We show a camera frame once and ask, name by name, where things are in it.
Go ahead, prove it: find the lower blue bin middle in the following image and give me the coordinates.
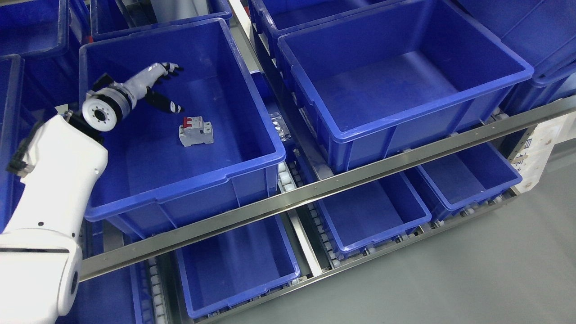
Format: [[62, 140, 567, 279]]
[[315, 172, 432, 260]]

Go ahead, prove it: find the blue bin top centre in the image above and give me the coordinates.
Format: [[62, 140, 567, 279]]
[[247, 0, 396, 59]]

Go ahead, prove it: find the large blue bin left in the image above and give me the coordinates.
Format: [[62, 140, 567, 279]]
[[79, 18, 286, 239]]

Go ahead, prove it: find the blue bin top left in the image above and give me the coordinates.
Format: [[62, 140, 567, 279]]
[[0, 0, 90, 58]]

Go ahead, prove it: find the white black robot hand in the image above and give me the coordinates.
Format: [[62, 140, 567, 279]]
[[121, 62, 185, 113]]

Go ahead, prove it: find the steel shelf rail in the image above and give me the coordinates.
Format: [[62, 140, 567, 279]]
[[79, 96, 576, 282]]

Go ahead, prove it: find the lower blue bin left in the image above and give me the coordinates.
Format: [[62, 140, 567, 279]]
[[175, 216, 301, 319]]

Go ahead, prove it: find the large blue bin right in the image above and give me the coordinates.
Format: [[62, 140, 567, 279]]
[[278, 0, 534, 174]]

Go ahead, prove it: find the white red circuit breaker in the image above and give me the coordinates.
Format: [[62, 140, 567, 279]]
[[178, 116, 214, 147]]

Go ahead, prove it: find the blue bin top right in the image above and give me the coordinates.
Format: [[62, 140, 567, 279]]
[[457, 0, 576, 116]]

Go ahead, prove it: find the blue bin far left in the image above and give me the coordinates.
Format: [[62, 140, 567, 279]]
[[0, 54, 27, 230]]

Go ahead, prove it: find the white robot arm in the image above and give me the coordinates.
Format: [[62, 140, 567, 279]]
[[1, 115, 108, 324]]

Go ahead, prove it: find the large blue bin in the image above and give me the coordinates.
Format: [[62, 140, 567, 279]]
[[79, 18, 286, 239], [278, 0, 534, 174]]

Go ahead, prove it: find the lower blue bin right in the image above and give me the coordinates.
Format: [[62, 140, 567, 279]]
[[405, 142, 522, 222]]

